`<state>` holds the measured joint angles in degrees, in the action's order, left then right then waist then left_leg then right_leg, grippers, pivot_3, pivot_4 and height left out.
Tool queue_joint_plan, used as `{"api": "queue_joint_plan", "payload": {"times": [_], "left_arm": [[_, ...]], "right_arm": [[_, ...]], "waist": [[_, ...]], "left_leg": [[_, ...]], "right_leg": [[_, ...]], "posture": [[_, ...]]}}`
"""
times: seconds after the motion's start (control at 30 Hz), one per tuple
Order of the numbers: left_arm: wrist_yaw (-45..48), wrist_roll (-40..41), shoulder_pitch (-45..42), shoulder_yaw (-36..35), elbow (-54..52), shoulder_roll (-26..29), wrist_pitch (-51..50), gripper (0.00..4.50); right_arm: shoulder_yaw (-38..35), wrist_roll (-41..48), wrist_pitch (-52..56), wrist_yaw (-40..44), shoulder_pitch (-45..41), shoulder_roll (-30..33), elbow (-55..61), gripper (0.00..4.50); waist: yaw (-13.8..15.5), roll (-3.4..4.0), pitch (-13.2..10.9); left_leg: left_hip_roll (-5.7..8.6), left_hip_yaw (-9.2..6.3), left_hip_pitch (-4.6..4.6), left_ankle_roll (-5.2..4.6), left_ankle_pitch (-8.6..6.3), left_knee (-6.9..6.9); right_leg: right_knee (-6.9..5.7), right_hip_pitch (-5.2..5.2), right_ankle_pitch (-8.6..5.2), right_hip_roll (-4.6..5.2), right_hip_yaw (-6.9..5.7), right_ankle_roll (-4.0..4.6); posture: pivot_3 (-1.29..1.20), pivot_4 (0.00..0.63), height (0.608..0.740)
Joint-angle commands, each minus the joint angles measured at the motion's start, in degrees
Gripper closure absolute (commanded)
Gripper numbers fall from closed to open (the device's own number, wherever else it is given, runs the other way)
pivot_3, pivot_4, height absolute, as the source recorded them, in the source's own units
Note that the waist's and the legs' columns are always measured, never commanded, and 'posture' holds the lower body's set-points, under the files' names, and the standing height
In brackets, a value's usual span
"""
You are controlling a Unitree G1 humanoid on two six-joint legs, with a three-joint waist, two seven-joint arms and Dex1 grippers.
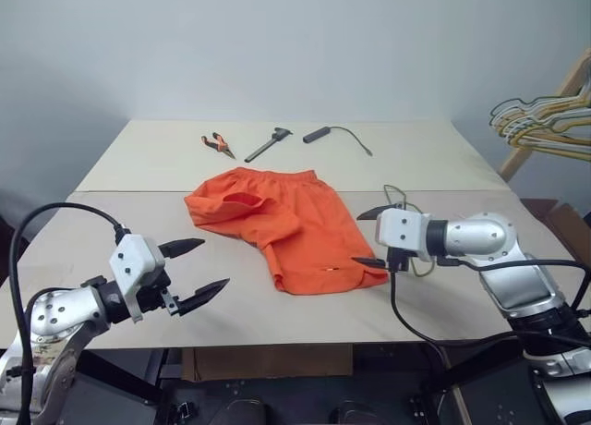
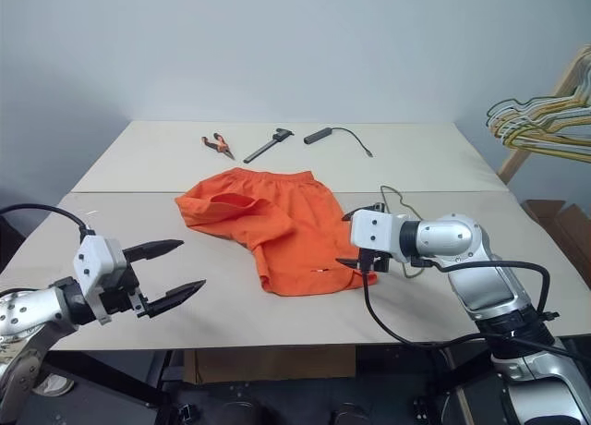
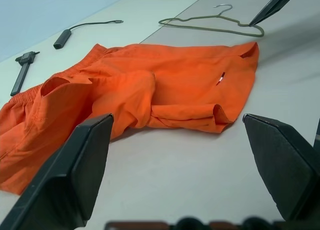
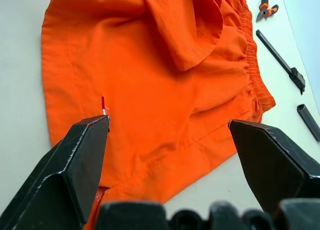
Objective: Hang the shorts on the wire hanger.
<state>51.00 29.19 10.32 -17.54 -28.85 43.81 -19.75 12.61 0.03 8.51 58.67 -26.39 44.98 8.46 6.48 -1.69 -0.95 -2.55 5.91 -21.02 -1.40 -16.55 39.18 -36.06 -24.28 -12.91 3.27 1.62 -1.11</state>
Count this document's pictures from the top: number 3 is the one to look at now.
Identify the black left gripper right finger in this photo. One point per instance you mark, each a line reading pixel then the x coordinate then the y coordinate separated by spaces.
pixel 285 170

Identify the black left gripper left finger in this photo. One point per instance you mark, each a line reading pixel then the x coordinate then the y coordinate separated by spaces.
pixel 57 185

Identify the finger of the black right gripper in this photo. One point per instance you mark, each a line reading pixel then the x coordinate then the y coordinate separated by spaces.
pixel 272 7

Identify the orange shorts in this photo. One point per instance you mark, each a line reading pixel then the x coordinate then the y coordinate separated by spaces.
pixel 150 90

